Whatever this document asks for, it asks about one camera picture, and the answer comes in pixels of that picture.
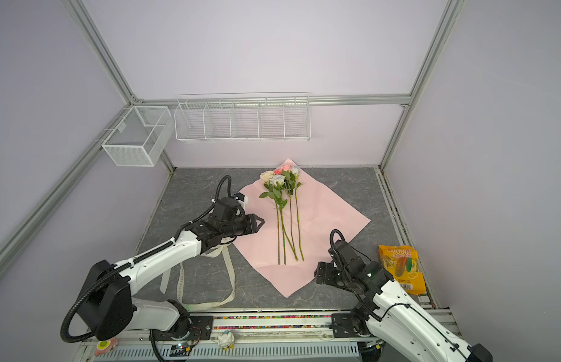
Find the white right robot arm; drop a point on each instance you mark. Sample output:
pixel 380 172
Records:
pixel 385 311

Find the pink purple wrapping paper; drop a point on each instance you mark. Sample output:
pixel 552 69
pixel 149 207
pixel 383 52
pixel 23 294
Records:
pixel 321 211

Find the pink green round toy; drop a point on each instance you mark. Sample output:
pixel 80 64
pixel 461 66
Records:
pixel 106 346

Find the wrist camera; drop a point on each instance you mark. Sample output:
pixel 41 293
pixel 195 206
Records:
pixel 229 208
pixel 344 254

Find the red pink fake rose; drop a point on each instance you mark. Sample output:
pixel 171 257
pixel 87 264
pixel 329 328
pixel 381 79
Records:
pixel 288 218

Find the aluminium enclosure frame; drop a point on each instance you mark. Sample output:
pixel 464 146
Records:
pixel 24 234

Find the white wire shelf basket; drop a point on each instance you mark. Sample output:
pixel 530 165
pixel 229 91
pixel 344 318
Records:
pixel 243 116

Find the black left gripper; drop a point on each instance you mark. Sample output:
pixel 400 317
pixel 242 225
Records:
pixel 251 224

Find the white fake rose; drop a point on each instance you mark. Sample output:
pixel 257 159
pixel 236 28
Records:
pixel 293 184
pixel 282 203

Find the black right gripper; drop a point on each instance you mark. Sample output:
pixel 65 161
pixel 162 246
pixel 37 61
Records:
pixel 327 277

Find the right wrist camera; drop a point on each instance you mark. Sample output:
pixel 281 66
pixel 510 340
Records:
pixel 344 254

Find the white mesh box basket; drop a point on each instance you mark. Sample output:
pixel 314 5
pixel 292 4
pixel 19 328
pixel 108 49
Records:
pixel 140 137

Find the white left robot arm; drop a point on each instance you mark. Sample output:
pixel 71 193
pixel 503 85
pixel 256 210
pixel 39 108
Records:
pixel 106 305

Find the cream printed ribbon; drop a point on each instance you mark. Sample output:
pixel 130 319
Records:
pixel 203 286

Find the white crumpled toy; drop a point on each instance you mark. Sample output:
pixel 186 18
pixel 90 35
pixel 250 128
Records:
pixel 226 340

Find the cream fake rose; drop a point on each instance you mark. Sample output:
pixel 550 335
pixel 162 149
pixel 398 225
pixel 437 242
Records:
pixel 273 203

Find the yellow snack bag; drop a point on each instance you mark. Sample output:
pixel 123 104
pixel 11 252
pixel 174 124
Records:
pixel 403 263

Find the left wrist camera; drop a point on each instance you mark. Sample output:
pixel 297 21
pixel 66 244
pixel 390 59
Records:
pixel 229 208

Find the front rail base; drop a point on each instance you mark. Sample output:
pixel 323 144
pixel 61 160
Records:
pixel 285 335

